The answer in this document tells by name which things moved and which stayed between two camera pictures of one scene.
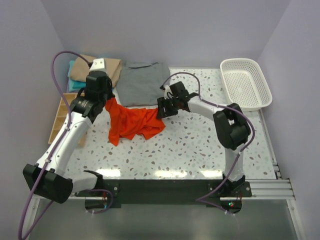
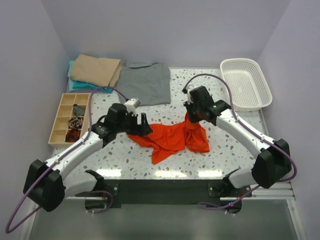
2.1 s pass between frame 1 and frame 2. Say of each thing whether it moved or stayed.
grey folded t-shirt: stayed
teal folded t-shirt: stayed
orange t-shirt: moved
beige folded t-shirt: stayed
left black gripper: moved
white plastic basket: stayed
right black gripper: moved
